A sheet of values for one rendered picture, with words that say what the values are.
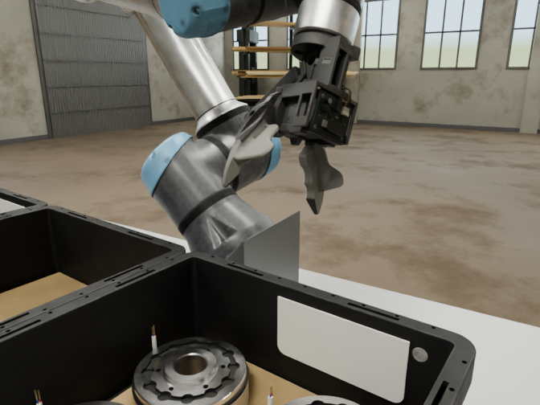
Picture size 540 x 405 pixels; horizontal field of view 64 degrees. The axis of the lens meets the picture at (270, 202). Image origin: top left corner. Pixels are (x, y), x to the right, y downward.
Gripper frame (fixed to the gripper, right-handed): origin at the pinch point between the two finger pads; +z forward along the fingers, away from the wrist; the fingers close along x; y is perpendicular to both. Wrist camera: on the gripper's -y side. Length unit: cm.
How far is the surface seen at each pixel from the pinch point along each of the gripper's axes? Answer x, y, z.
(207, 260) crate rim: -8.7, 3.4, 7.9
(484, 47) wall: 759, -425, -446
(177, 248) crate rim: -9.9, -1.5, 7.8
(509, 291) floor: 218, -59, 6
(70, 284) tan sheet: -14.1, -22.2, 18.1
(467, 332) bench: 42.0, 7.4, 12.0
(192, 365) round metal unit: -10.2, 7.8, 17.2
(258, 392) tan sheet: -4.9, 11.9, 18.2
